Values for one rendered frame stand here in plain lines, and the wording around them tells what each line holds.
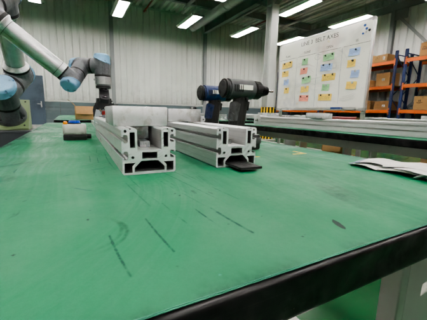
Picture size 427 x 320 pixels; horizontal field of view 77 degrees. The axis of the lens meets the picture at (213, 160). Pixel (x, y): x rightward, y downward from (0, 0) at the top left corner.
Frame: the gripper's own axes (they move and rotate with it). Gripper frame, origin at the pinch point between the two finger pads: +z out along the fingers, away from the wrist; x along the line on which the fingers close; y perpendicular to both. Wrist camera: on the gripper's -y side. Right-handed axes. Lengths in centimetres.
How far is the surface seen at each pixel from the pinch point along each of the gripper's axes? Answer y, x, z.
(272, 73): 571, -557, -135
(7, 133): 23, 45, 5
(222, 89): -75, -27, -15
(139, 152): -98, 3, -1
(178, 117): -66, -16, -6
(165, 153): -98, -2, 0
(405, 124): -58, -156, -4
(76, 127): -34.4, 13.1, -1.4
